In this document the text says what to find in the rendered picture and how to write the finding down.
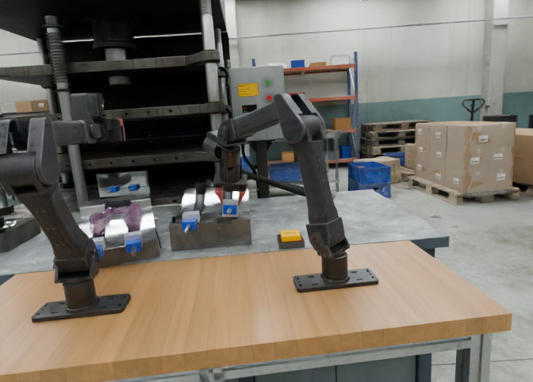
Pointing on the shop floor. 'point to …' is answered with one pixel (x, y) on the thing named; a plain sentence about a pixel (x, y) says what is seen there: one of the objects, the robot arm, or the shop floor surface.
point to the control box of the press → (249, 93)
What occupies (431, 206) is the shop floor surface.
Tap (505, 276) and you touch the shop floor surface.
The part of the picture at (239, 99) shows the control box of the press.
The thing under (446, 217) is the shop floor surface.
